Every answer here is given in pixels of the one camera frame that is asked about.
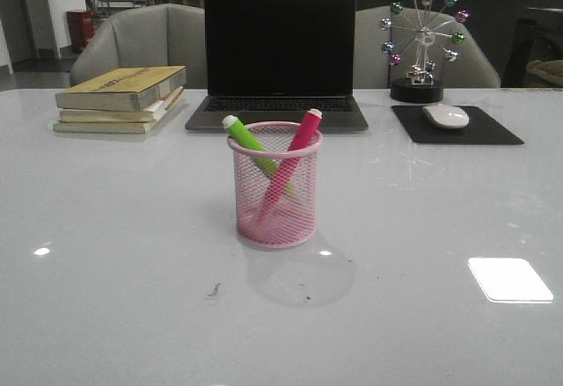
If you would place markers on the pink highlighter pen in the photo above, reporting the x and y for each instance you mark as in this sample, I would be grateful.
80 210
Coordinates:
301 139

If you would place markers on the green highlighter pen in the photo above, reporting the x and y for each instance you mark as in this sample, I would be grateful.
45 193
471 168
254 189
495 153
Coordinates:
244 135

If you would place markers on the pink mesh pen holder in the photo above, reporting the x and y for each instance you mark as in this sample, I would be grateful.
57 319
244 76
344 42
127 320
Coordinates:
292 221

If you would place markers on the grey open laptop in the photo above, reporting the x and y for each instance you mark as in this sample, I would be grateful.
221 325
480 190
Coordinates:
272 60

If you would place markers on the middle cream book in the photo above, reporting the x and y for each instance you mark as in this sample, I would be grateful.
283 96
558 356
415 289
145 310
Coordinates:
152 113

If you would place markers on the cream book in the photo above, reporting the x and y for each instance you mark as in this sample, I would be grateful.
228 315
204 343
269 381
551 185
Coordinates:
152 113
105 127

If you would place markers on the right grey armchair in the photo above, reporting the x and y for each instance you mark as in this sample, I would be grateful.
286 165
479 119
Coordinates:
371 69

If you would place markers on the grey armchair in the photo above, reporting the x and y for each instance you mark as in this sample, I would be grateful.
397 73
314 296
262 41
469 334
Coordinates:
371 69
156 35

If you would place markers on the white computer mouse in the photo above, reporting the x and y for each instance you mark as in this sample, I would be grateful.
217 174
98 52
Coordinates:
446 116

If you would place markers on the top yellow book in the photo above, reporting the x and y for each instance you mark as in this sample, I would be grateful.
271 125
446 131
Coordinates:
123 89

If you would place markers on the left grey armchair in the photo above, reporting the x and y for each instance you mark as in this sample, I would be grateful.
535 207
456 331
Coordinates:
156 35

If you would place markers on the bottom cream book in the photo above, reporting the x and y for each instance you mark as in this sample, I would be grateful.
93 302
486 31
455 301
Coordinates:
105 127

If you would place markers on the ferris wheel desk ornament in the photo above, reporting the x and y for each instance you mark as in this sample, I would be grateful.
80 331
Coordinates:
418 84

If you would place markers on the black mouse pad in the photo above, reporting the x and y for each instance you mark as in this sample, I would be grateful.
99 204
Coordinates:
481 130

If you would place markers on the red bin in background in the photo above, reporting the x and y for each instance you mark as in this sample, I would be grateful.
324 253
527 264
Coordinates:
81 29

